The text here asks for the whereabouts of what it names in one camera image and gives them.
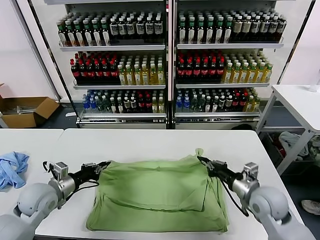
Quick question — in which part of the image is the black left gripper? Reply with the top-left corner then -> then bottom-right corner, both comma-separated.
69,161 -> 111,185

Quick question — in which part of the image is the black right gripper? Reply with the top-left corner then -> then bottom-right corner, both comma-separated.
197,156 -> 242,186

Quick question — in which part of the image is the light green t-shirt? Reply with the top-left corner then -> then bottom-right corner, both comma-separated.
85,148 -> 230,233

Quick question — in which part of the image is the dark clothes bin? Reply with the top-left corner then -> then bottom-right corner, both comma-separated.
259,131 -> 320,176

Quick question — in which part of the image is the black floor object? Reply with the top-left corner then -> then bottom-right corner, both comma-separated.
230,123 -> 253,131

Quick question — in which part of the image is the dark red garment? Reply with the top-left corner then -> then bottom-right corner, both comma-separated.
272,136 -> 286,157

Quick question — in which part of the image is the open brown cardboard box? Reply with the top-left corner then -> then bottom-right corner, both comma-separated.
0,83 -> 60,129

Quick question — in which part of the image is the crumpled light blue cloth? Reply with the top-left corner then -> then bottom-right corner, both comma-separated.
0,151 -> 30,193

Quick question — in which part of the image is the pale grey cloth heap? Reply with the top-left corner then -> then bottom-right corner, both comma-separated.
278,131 -> 311,162

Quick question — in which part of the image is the yellow tea bottle green cap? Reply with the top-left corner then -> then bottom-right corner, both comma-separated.
117,64 -> 127,86
263,63 -> 273,83
248,61 -> 258,84
133,63 -> 142,86
125,64 -> 135,86
157,63 -> 166,85
256,61 -> 265,84
223,62 -> 233,84
232,62 -> 242,84
141,63 -> 150,85
149,63 -> 158,85
240,62 -> 250,84

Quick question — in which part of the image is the cola bottle red cap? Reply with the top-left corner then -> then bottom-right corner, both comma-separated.
109,58 -> 119,85
200,58 -> 209,83
184,58 -> 194,83
78,59 -> 87,85
101,59 -> 111,85
192,58 -> 202,83
208,58 -> 217,83
70,58 -> 79,85
176,58 -> 186,83
93,59 -> 103,85
216,57 -> 225,83
85,59 -> 95,85

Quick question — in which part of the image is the silver metal rods bundle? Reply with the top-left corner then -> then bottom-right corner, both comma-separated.
2,105 -> 35,116

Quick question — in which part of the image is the white side table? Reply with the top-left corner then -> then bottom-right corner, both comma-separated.
255,84 -> 320,177

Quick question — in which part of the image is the grey green cloth heap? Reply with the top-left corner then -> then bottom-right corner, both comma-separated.
308,136 -> 320,161

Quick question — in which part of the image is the grey sneaker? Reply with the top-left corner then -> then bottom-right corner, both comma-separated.
301,199 -> 320,216

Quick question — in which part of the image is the white drinks shelf unit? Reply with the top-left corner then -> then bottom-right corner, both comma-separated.
43,0 -> 173,130
171,0 -> 304,130

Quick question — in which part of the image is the dark drink bottle green cap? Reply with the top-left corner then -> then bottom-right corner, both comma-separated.
223,16 -> 233,44
91,19 -> 102,47
74,20 -> 85,47
195,16 -> 206,45
186,16 -> 197,45
214,16 -> 224,44
57,21 -> 68,47
205,16 -> 215,45
100,19 -> 111,47
66,20 -> 76,47
178,16 -> 188,45
83,19 -> 93,47

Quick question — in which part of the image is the open glass cabinet door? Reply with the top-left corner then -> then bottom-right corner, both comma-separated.
275,0 -> 316,85
14,0 -> 80,123

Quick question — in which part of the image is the dark tea bottle white cap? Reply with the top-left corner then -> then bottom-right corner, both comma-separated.
125,17 -> 135,42
153,16 -> 163,42
109,17 -> 119,42
144,16 -> 154,42
117,17 -> 127,42
276,14 -> 287,42
259,15 -> 269,42
135,16 -> 145,42
267,15 -> 278,42
250,15 -> 260,42

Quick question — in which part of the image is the dark tea bottle beige label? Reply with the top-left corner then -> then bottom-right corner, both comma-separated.
232,15 -> 243,42
241,15 -> 252,42

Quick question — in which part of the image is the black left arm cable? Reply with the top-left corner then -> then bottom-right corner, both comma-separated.
58,178 -> 100,210

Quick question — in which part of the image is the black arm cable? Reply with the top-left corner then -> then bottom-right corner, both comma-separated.
219,178 -> 251,217
58,178 -> 100,210

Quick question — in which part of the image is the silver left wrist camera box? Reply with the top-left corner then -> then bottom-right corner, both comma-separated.
48,161 -> 69,181

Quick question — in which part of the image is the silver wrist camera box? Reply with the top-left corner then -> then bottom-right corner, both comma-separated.
48,161 -> 69,181
241,161 -> 260,181

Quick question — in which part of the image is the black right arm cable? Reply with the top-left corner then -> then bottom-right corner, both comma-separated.
219,178 -> 251,217

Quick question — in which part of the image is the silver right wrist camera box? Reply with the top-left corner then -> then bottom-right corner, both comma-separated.
241,161 -> 260,181

